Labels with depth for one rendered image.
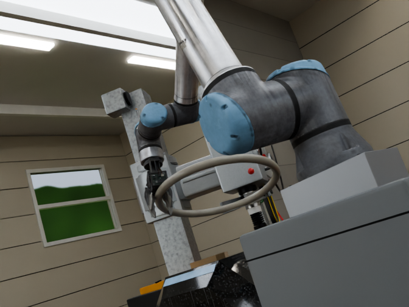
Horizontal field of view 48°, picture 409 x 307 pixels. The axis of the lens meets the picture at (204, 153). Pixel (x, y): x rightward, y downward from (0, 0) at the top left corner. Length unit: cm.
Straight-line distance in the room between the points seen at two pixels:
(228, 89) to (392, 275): 51
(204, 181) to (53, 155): 659
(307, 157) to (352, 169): 12
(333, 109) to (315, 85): 7
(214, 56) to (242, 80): 11
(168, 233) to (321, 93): 208
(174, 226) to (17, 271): 562
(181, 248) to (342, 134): 205
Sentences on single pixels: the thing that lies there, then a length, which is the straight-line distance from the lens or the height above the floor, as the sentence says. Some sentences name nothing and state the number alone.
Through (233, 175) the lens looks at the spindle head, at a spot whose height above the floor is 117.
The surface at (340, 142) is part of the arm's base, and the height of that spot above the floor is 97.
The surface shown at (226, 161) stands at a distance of 156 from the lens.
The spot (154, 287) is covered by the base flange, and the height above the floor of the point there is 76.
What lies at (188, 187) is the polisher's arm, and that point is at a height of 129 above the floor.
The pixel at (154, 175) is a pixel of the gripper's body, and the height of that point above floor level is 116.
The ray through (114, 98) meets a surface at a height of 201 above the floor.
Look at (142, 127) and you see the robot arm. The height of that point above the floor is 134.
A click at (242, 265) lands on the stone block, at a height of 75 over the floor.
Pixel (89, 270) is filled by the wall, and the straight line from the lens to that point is 907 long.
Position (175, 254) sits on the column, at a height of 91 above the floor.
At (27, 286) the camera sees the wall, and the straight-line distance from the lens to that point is 844.
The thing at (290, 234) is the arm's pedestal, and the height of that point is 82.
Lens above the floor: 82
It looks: 12 degrees up
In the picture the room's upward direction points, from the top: 18 degrees counter-clockwise
